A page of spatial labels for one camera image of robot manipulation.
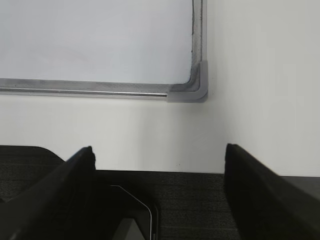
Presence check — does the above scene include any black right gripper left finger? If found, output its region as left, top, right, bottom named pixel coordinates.
left=0, top=146, right=96, bottom=240

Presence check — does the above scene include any black device with glossy screen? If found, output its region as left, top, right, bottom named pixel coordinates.
left=91, top=183, right=160, bottom=240

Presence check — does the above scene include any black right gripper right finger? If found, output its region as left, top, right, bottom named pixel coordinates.
left=224, top=143, right=320, bottom=240

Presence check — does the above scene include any white board with grey frame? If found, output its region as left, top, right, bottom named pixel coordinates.
left=0, top=0, right=209, bottom=103

